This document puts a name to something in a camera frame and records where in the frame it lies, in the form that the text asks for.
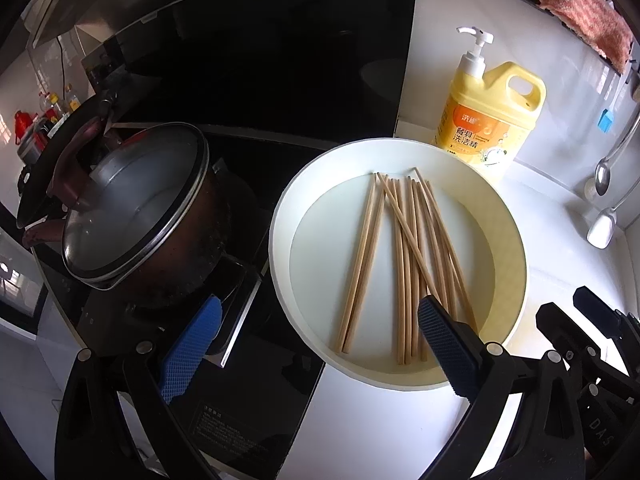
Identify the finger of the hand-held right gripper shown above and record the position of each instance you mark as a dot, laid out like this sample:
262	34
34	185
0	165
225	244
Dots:
597	307
570	330

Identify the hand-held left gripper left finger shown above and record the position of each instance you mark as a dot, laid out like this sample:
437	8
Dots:
192	347

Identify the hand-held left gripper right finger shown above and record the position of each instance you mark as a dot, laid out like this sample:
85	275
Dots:
445	350

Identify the group of wooden chopsticks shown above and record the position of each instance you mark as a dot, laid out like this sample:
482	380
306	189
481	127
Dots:
410	260

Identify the white plastic bowl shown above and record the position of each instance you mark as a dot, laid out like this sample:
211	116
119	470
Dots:
320	260

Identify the black glass cooktop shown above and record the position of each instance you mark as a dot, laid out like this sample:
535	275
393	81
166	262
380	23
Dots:
260	390

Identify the steel spatula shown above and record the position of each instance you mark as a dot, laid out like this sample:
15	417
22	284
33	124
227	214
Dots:
602	227

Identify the brown cooking pot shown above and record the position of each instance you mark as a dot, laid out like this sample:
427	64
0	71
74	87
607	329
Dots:
200	255

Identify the steel ladle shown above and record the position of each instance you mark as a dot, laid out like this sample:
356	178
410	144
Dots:
602	175

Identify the glass pot lid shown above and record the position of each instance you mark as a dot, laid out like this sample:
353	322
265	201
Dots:
135	200

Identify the blue silicone brush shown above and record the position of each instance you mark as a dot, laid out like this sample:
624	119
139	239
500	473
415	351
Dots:
607	120

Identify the yellow dish soap bottle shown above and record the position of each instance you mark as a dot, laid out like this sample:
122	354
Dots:
487	120

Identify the oil bottle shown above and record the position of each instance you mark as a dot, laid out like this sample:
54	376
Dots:
72	100
54	107

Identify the red plastic container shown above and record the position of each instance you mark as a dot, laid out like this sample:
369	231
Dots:
24	127

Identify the pink dishcloth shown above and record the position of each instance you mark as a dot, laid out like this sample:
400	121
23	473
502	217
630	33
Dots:
585	10

